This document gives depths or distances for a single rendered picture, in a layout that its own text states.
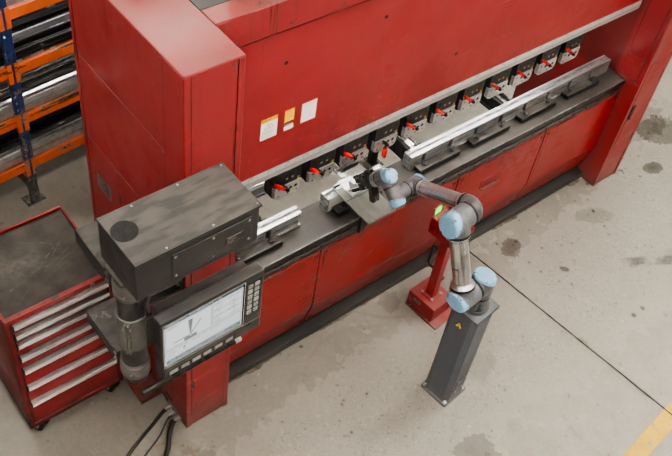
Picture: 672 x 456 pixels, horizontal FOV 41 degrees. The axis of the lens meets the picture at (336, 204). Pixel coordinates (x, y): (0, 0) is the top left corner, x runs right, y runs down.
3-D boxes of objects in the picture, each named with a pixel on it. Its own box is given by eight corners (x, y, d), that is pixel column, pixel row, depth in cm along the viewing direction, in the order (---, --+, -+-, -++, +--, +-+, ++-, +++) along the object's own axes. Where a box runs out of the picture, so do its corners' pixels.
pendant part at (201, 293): (163, 381, 337) (160, 326, 311) (146, 359, 343) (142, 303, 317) (260, 325, 359) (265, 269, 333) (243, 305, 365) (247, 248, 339)
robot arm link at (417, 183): (493, 194, 402) (413, 166, 435) (477, 205, 396) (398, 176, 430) (495, 216, 407) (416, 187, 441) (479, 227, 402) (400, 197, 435)
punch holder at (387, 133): (372, 154, 444) (377, 129, 432) (361, 144, 449) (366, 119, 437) (395, 143, 452) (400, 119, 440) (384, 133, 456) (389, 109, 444)
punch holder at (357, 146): (341, 169, 435) (345, 144, 423) (330, 159, 439) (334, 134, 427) (364, 158, 442) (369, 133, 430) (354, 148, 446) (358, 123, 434)
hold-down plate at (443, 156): (419, 175, 482) (420, 171, 479) (412, 169, 484) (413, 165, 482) (459, 154, 496) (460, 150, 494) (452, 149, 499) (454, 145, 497)
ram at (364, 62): (209, 206, 386) (212, 58, 328) (199, 195, 390) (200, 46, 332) (639, 8, 533) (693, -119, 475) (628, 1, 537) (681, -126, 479)
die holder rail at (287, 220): (215, 268, 423) (216, 255, 416) (208, 260, 426) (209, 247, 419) (300, 225, 447) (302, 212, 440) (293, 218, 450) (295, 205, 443)
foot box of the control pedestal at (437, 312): (434, 330, 521) (439, 318, 513) (404, 303, 532) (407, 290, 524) (457, 313, 532) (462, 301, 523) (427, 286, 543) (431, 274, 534)
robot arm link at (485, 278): (496, 292, 433) (503, 275, 423) (478, 306, 426) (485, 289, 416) (478, 277, 438) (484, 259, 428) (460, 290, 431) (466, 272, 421)
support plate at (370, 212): (368, 225, 437) (368, 223, 436) (334, 191, 450) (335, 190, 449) (395, 210, 446) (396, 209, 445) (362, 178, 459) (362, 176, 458)
